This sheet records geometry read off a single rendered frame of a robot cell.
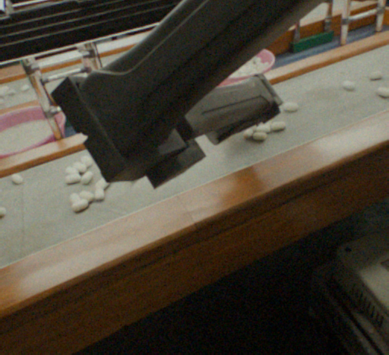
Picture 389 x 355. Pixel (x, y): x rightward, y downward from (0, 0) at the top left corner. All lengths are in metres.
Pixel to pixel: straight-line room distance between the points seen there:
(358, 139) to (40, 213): 0.70
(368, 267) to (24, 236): 0.77
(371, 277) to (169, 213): 0.51
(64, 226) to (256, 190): 0.39
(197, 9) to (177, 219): 0.50
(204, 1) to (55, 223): 0.64
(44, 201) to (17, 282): 0.23
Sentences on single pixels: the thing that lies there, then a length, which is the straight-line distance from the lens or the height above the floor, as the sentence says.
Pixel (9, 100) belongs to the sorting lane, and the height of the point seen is 0.74.
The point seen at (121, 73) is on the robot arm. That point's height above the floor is 1.15.
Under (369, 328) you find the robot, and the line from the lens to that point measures 1.02.
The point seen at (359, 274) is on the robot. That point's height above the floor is 0.47.
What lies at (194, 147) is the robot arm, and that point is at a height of 1.04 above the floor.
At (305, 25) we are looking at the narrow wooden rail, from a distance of 1.59.
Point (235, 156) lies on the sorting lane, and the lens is 0.83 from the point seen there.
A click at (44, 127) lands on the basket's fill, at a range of 1.19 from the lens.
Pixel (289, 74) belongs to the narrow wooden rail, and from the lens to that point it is 1.17.
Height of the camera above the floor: 1.24
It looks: 35 degrees down
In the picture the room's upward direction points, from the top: 9 degrees counter-clockwise
